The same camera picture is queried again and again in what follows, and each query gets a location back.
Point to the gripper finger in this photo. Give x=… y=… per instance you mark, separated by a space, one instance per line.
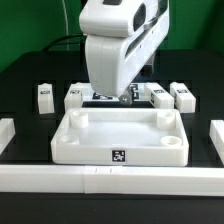
x=126 y=98

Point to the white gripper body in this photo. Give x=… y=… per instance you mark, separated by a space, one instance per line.
x=113 y=63

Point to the white desk top tray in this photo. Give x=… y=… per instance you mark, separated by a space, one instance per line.
x=119 y=136

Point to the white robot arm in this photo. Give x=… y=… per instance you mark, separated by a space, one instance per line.
x=122 y=37

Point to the white front fence bar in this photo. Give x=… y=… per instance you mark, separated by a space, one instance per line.
x=112 y=180

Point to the white right fence block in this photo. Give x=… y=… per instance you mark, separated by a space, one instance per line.
x=216 y=134

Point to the white marker base plate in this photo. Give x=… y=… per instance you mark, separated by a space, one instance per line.
x=89 y=95

